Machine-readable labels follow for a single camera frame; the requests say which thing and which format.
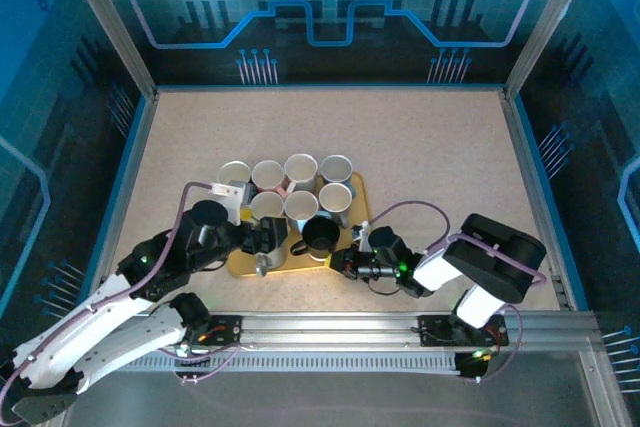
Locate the cream mug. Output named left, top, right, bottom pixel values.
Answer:
left=248, top=190, right=286, bottom=222

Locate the black mug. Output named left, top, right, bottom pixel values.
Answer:
left=289, top=216, right=342, bottom=264

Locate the pink mug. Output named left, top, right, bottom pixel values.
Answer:
left=250, top=159, right=294, bottom=198

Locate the white mug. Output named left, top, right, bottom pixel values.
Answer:
left=218, top=160, right=253, bottom=188
left=283, top=152, right=321, bottom=194

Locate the light blue mug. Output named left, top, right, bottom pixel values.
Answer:
left=319, top=154, right=355, bottom=187

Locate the gold tray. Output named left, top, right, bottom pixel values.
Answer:
left=228, top=170, right=374, bottom=279

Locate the blue table rim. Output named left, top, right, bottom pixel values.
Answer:
left=74, top=84, right=591, bottom=313

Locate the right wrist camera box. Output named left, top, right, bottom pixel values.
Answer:
left=351, top=220, right=375, bottom=252

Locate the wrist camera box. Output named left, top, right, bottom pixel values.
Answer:
left=351, top=220, right=375, bottom=252
left=206, top=179, right=260, bottom=227

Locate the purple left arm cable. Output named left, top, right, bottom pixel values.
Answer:
left=0, top=181, right=241, bottom=423

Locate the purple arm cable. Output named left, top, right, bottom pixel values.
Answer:
left=0, top=181, right=241, bottom=423
left=364, top=200, right=547, bottom=384

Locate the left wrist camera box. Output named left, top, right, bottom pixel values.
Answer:
left=206, top=179, right=260, bottom=227

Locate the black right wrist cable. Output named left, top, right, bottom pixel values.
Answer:
left=367, top=276, right=399, bottom=299

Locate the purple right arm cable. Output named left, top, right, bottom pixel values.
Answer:
left=364, top=200, right=547, bottom=384

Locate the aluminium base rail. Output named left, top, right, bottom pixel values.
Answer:
left=199, top=310, right=601, bottom=353

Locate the slotted grey cable duct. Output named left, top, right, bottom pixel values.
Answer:
left=119, top=350, right=464, bottom=374

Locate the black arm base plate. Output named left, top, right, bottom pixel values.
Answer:
left=417, top=314, right=509, bottom=348
left=189, top=314, right=245, bottom=348

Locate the aluminium frame post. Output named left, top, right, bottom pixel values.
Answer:
left=502, top=0, right=604, bottom=101
left=54, top=0, right=161, bottom=101

